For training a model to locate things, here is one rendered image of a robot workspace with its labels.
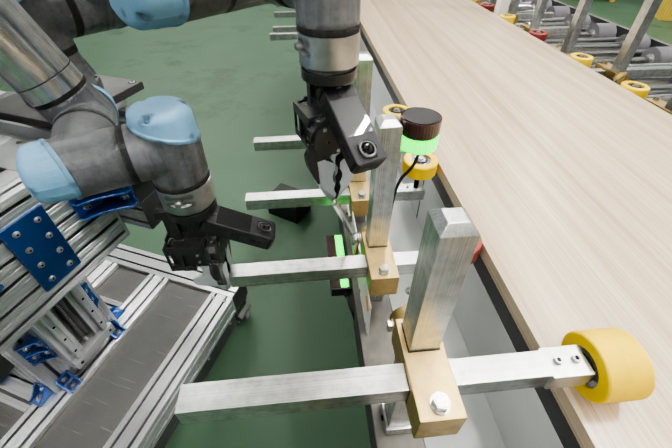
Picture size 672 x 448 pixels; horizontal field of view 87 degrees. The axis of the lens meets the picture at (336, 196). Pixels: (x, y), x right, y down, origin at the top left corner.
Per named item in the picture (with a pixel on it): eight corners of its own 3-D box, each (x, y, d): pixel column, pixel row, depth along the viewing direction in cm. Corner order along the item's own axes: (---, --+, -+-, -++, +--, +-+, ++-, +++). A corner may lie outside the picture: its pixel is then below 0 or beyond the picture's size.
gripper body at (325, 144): (338, 126, 58) (338, 49, 50) (364, 152, 52) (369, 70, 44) (293, 136, 55) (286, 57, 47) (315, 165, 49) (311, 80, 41)
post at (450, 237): (386, 434, 59) (441, 231, 28) (382, 411, 62) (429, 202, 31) (407, 432, 59) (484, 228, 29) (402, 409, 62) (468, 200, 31)
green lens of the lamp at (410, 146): (402, 155, 52) (403, 142, 51) (393, 135, 57) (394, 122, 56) (441, 153, 53) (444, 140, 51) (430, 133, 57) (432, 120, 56)
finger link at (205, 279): (202, 289, 66) (189, 256, 60) (234, 286, 67) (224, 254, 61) (198, 303, 64) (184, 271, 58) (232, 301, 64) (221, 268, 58)
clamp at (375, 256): (369, 296, 64) (371, 279, 61) (358, 241, 74) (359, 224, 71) (400, 294, 65) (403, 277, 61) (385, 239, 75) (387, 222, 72)
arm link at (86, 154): (53, 171, 49) (139, 151, 53) (43, 222, 41) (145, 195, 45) (20, 119, 44) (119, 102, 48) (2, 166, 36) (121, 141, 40)
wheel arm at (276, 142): (255, 154, 105) (253, 141, 102) (256, 147, 107) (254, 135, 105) (400, 146, 108) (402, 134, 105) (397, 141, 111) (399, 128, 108)
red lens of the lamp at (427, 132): (404, 141, 51) (406, 127, 49) (395, 120, 55) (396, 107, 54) (445, 139, 51) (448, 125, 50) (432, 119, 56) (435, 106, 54)
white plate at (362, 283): (365, 336, 71) (368, 307, 65) (349, 240, 91) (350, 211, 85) (368, 336, 71) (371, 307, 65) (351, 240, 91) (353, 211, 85)
